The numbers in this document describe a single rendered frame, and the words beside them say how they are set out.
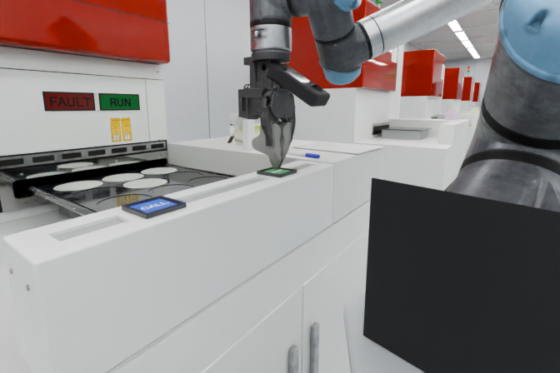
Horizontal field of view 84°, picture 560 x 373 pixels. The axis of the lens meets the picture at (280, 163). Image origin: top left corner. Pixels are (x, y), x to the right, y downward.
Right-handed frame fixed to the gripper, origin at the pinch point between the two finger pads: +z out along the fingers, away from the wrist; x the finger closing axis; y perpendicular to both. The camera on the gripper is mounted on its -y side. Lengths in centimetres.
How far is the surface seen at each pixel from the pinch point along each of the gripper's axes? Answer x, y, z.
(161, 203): 25.0, 0.7, 1.7
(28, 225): 26, 52, 16
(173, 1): -130, 207, -98
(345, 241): -22.7, -4.0, 23.3
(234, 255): 16.8, -4.0, 10.8
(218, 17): -182, 207, -97
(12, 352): 40.3, 7.1, 16.1
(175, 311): 27.1, -4.0, 14.0
